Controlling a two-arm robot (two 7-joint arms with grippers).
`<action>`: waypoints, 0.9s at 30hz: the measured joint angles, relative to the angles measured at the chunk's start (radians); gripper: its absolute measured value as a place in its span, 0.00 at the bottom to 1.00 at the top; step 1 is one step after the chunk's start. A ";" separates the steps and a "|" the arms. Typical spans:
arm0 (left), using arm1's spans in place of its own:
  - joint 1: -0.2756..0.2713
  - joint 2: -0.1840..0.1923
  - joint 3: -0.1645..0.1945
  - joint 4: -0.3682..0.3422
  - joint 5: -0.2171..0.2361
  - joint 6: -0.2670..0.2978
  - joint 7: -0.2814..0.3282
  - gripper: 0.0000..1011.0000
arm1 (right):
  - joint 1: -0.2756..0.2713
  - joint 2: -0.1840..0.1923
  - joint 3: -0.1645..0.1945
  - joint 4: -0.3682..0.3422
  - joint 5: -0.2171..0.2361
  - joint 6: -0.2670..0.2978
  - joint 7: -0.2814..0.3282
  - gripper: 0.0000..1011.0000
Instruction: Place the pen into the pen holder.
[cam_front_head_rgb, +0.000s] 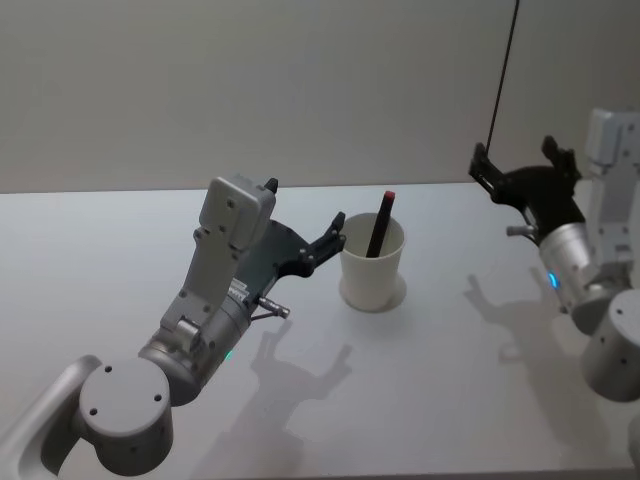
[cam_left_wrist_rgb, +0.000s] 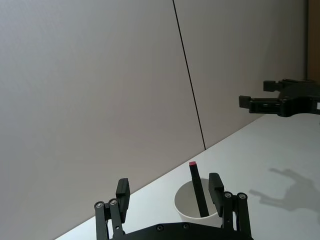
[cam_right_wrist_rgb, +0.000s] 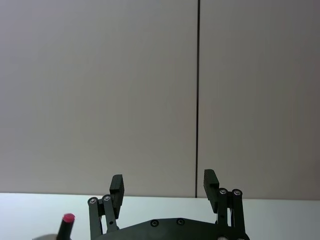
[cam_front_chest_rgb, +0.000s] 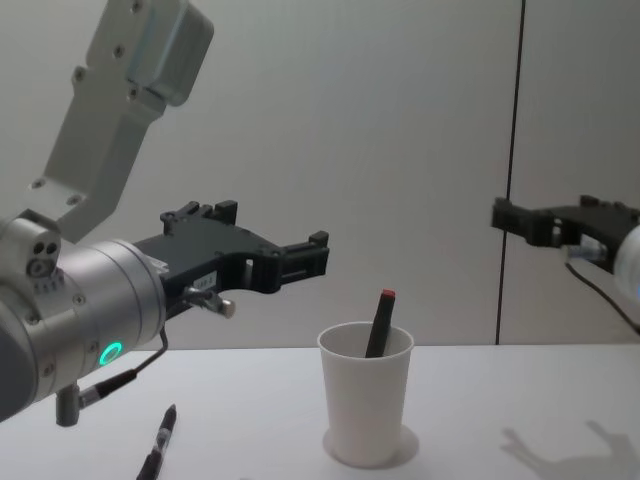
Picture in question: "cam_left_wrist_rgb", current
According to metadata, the brown wooden panel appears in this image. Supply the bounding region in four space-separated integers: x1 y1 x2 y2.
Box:
307 0 320 81

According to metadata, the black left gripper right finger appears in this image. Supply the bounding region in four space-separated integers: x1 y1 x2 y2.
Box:
208 172 252 237

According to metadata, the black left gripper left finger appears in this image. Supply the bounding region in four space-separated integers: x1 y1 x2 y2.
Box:
94 177 131 240

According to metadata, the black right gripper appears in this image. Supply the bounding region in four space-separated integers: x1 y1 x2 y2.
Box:
238 78 320 119

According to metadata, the black stick with red tip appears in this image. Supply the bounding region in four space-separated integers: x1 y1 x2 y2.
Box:
188 161 210 218

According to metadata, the white paper cup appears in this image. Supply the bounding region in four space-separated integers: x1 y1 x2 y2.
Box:
174 177 227 227

